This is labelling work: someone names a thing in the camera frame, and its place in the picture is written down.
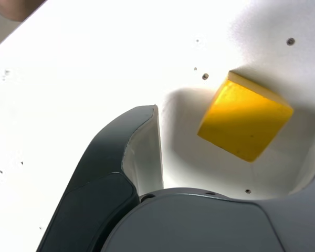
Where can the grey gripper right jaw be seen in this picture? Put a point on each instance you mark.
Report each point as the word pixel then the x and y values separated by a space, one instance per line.
pixel 199 225

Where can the person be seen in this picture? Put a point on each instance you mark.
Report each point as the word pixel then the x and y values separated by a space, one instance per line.
pixel 18 9

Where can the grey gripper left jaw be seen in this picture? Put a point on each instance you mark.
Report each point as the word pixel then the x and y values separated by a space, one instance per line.
pixel 99 170

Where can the yellow cube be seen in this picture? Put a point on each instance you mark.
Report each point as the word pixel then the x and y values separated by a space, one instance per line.
pixel 241 120

